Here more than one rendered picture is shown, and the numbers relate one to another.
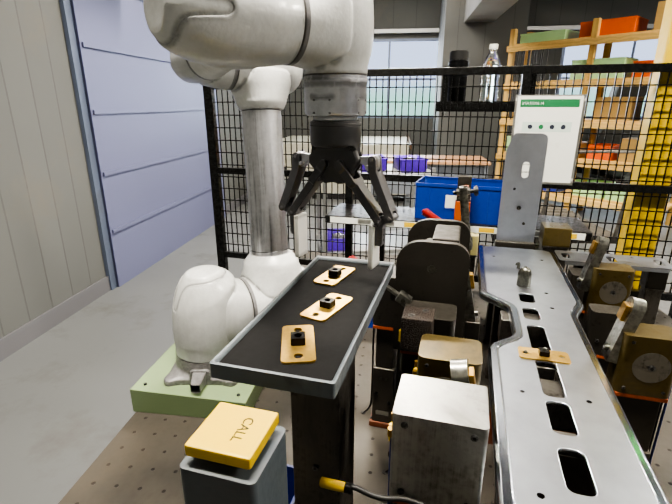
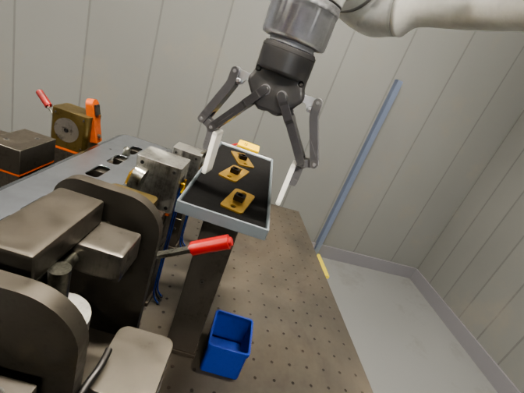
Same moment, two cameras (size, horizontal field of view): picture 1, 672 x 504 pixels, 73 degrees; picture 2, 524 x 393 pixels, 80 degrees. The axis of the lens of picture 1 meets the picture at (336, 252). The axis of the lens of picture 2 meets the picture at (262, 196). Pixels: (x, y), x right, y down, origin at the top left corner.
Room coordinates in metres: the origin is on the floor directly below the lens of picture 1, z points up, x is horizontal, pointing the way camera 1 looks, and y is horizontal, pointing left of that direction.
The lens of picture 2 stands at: (1.13, -0.14, 1.38)
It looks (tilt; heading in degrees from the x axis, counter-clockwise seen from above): 23 degrees down; 159
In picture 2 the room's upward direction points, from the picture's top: 21 degrees clockwise
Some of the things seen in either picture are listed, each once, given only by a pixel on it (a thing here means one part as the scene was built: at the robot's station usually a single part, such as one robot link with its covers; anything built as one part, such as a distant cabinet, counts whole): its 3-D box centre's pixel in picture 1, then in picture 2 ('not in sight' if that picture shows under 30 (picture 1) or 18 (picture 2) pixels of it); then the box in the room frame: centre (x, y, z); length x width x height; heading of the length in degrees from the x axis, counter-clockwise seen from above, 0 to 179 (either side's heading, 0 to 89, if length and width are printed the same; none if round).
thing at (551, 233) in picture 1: (548, 278); not in sight; (1.38, -0.70, 0.88); 0.08 x 0.08 x 0.36; 74
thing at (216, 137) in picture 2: (373, 244); (212, 151); (0.65, -0.06, 1.22); 0.03 x 0.01 x 0.07; 153
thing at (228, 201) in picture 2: (335, 272); (239, 198); (0.68, 0.00, 1.17); 0.08 x 0.04 x 0.01; 153
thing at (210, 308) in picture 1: (208, 308); not in sight; (1.06, 0.33, 0.92); 0.18 x 0.16 x 0.22; 126
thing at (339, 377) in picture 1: (323, 306); (237, 178); (0.57, 0.02, 1.16); 0.37 x 0.14 x 0.02; 164
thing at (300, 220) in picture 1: (300, 234); (286, 182); (0.71, 0.06, 1.22); 0.03 x 0.01 x 0.07; 153
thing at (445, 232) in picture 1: (428, 340); (51, 387); (0.85, -0.20, 0.95); 0.18 x 0.13 x 0.49; 164
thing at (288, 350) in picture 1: (298, 339); (242, 157); (0.46, 0.04, 1.17); 0.08 x 0.04 x 0.01; 5
